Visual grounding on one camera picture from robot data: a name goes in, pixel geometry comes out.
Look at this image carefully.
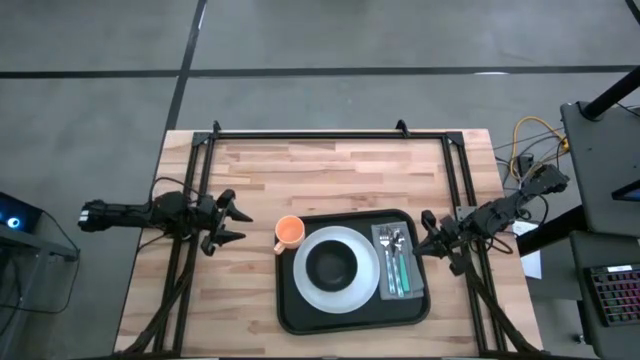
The backlit computer keyboard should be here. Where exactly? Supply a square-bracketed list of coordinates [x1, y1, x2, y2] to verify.
[582, 263, 640, 329]

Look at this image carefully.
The black keyboard desk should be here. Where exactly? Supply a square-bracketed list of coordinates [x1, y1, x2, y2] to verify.
[567, 229, 640, 360]

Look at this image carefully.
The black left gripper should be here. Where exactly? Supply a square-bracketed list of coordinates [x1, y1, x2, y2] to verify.
[197, 188, 254, 257]

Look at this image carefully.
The computer tower blue light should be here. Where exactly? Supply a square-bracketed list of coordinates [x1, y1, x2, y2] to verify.
[0, 192, 44, 234]

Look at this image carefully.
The white paper sheet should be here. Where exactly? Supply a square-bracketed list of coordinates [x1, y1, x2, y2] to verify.
[514, 219, 544, 281]

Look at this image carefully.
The black plastic tray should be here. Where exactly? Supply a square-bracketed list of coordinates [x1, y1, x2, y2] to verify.
[273, 208, 432, 336]

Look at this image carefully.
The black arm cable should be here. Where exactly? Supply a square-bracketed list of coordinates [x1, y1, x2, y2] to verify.
[148, 175, 201, 207]

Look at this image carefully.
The white round plate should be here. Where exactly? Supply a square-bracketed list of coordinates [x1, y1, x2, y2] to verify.
[292, 225, 381, 315]

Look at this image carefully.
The black pole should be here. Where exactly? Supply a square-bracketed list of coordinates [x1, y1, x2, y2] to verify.
[582, 64, 640, 121]

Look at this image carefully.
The black desk leg bar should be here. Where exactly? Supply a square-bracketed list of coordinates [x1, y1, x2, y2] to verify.
[517, 204, 581, 256]

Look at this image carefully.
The black round bowl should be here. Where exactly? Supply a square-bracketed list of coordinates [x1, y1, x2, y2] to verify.
[304, 239, 359, 293]

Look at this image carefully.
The metal spoon green handle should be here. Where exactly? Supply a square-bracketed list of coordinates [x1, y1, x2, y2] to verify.
[392, 227, 412, 295]

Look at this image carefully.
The metal fork teal handle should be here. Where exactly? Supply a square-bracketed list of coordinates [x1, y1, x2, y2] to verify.
[378, 226, 396, 297]

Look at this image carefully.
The orange plastic cup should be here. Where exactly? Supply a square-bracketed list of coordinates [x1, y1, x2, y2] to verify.
[272, 214, 306, 256]

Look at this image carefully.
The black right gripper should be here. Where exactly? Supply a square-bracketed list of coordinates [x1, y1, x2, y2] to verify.
[412, 209, 469, 277]

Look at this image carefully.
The cloth napkin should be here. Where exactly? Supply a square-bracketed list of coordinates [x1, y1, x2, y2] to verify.
[370, 221, 426, 301]

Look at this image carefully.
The yellow cable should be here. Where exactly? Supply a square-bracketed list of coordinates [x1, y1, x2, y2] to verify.
[509, 115, 570, 179]

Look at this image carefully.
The metal knife teal handle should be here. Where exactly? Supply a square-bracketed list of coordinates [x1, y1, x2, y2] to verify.
[389, 239, 403, 298]

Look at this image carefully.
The black aluminium table frame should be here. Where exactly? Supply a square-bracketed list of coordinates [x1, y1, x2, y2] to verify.
[114, 119, 546, 359]

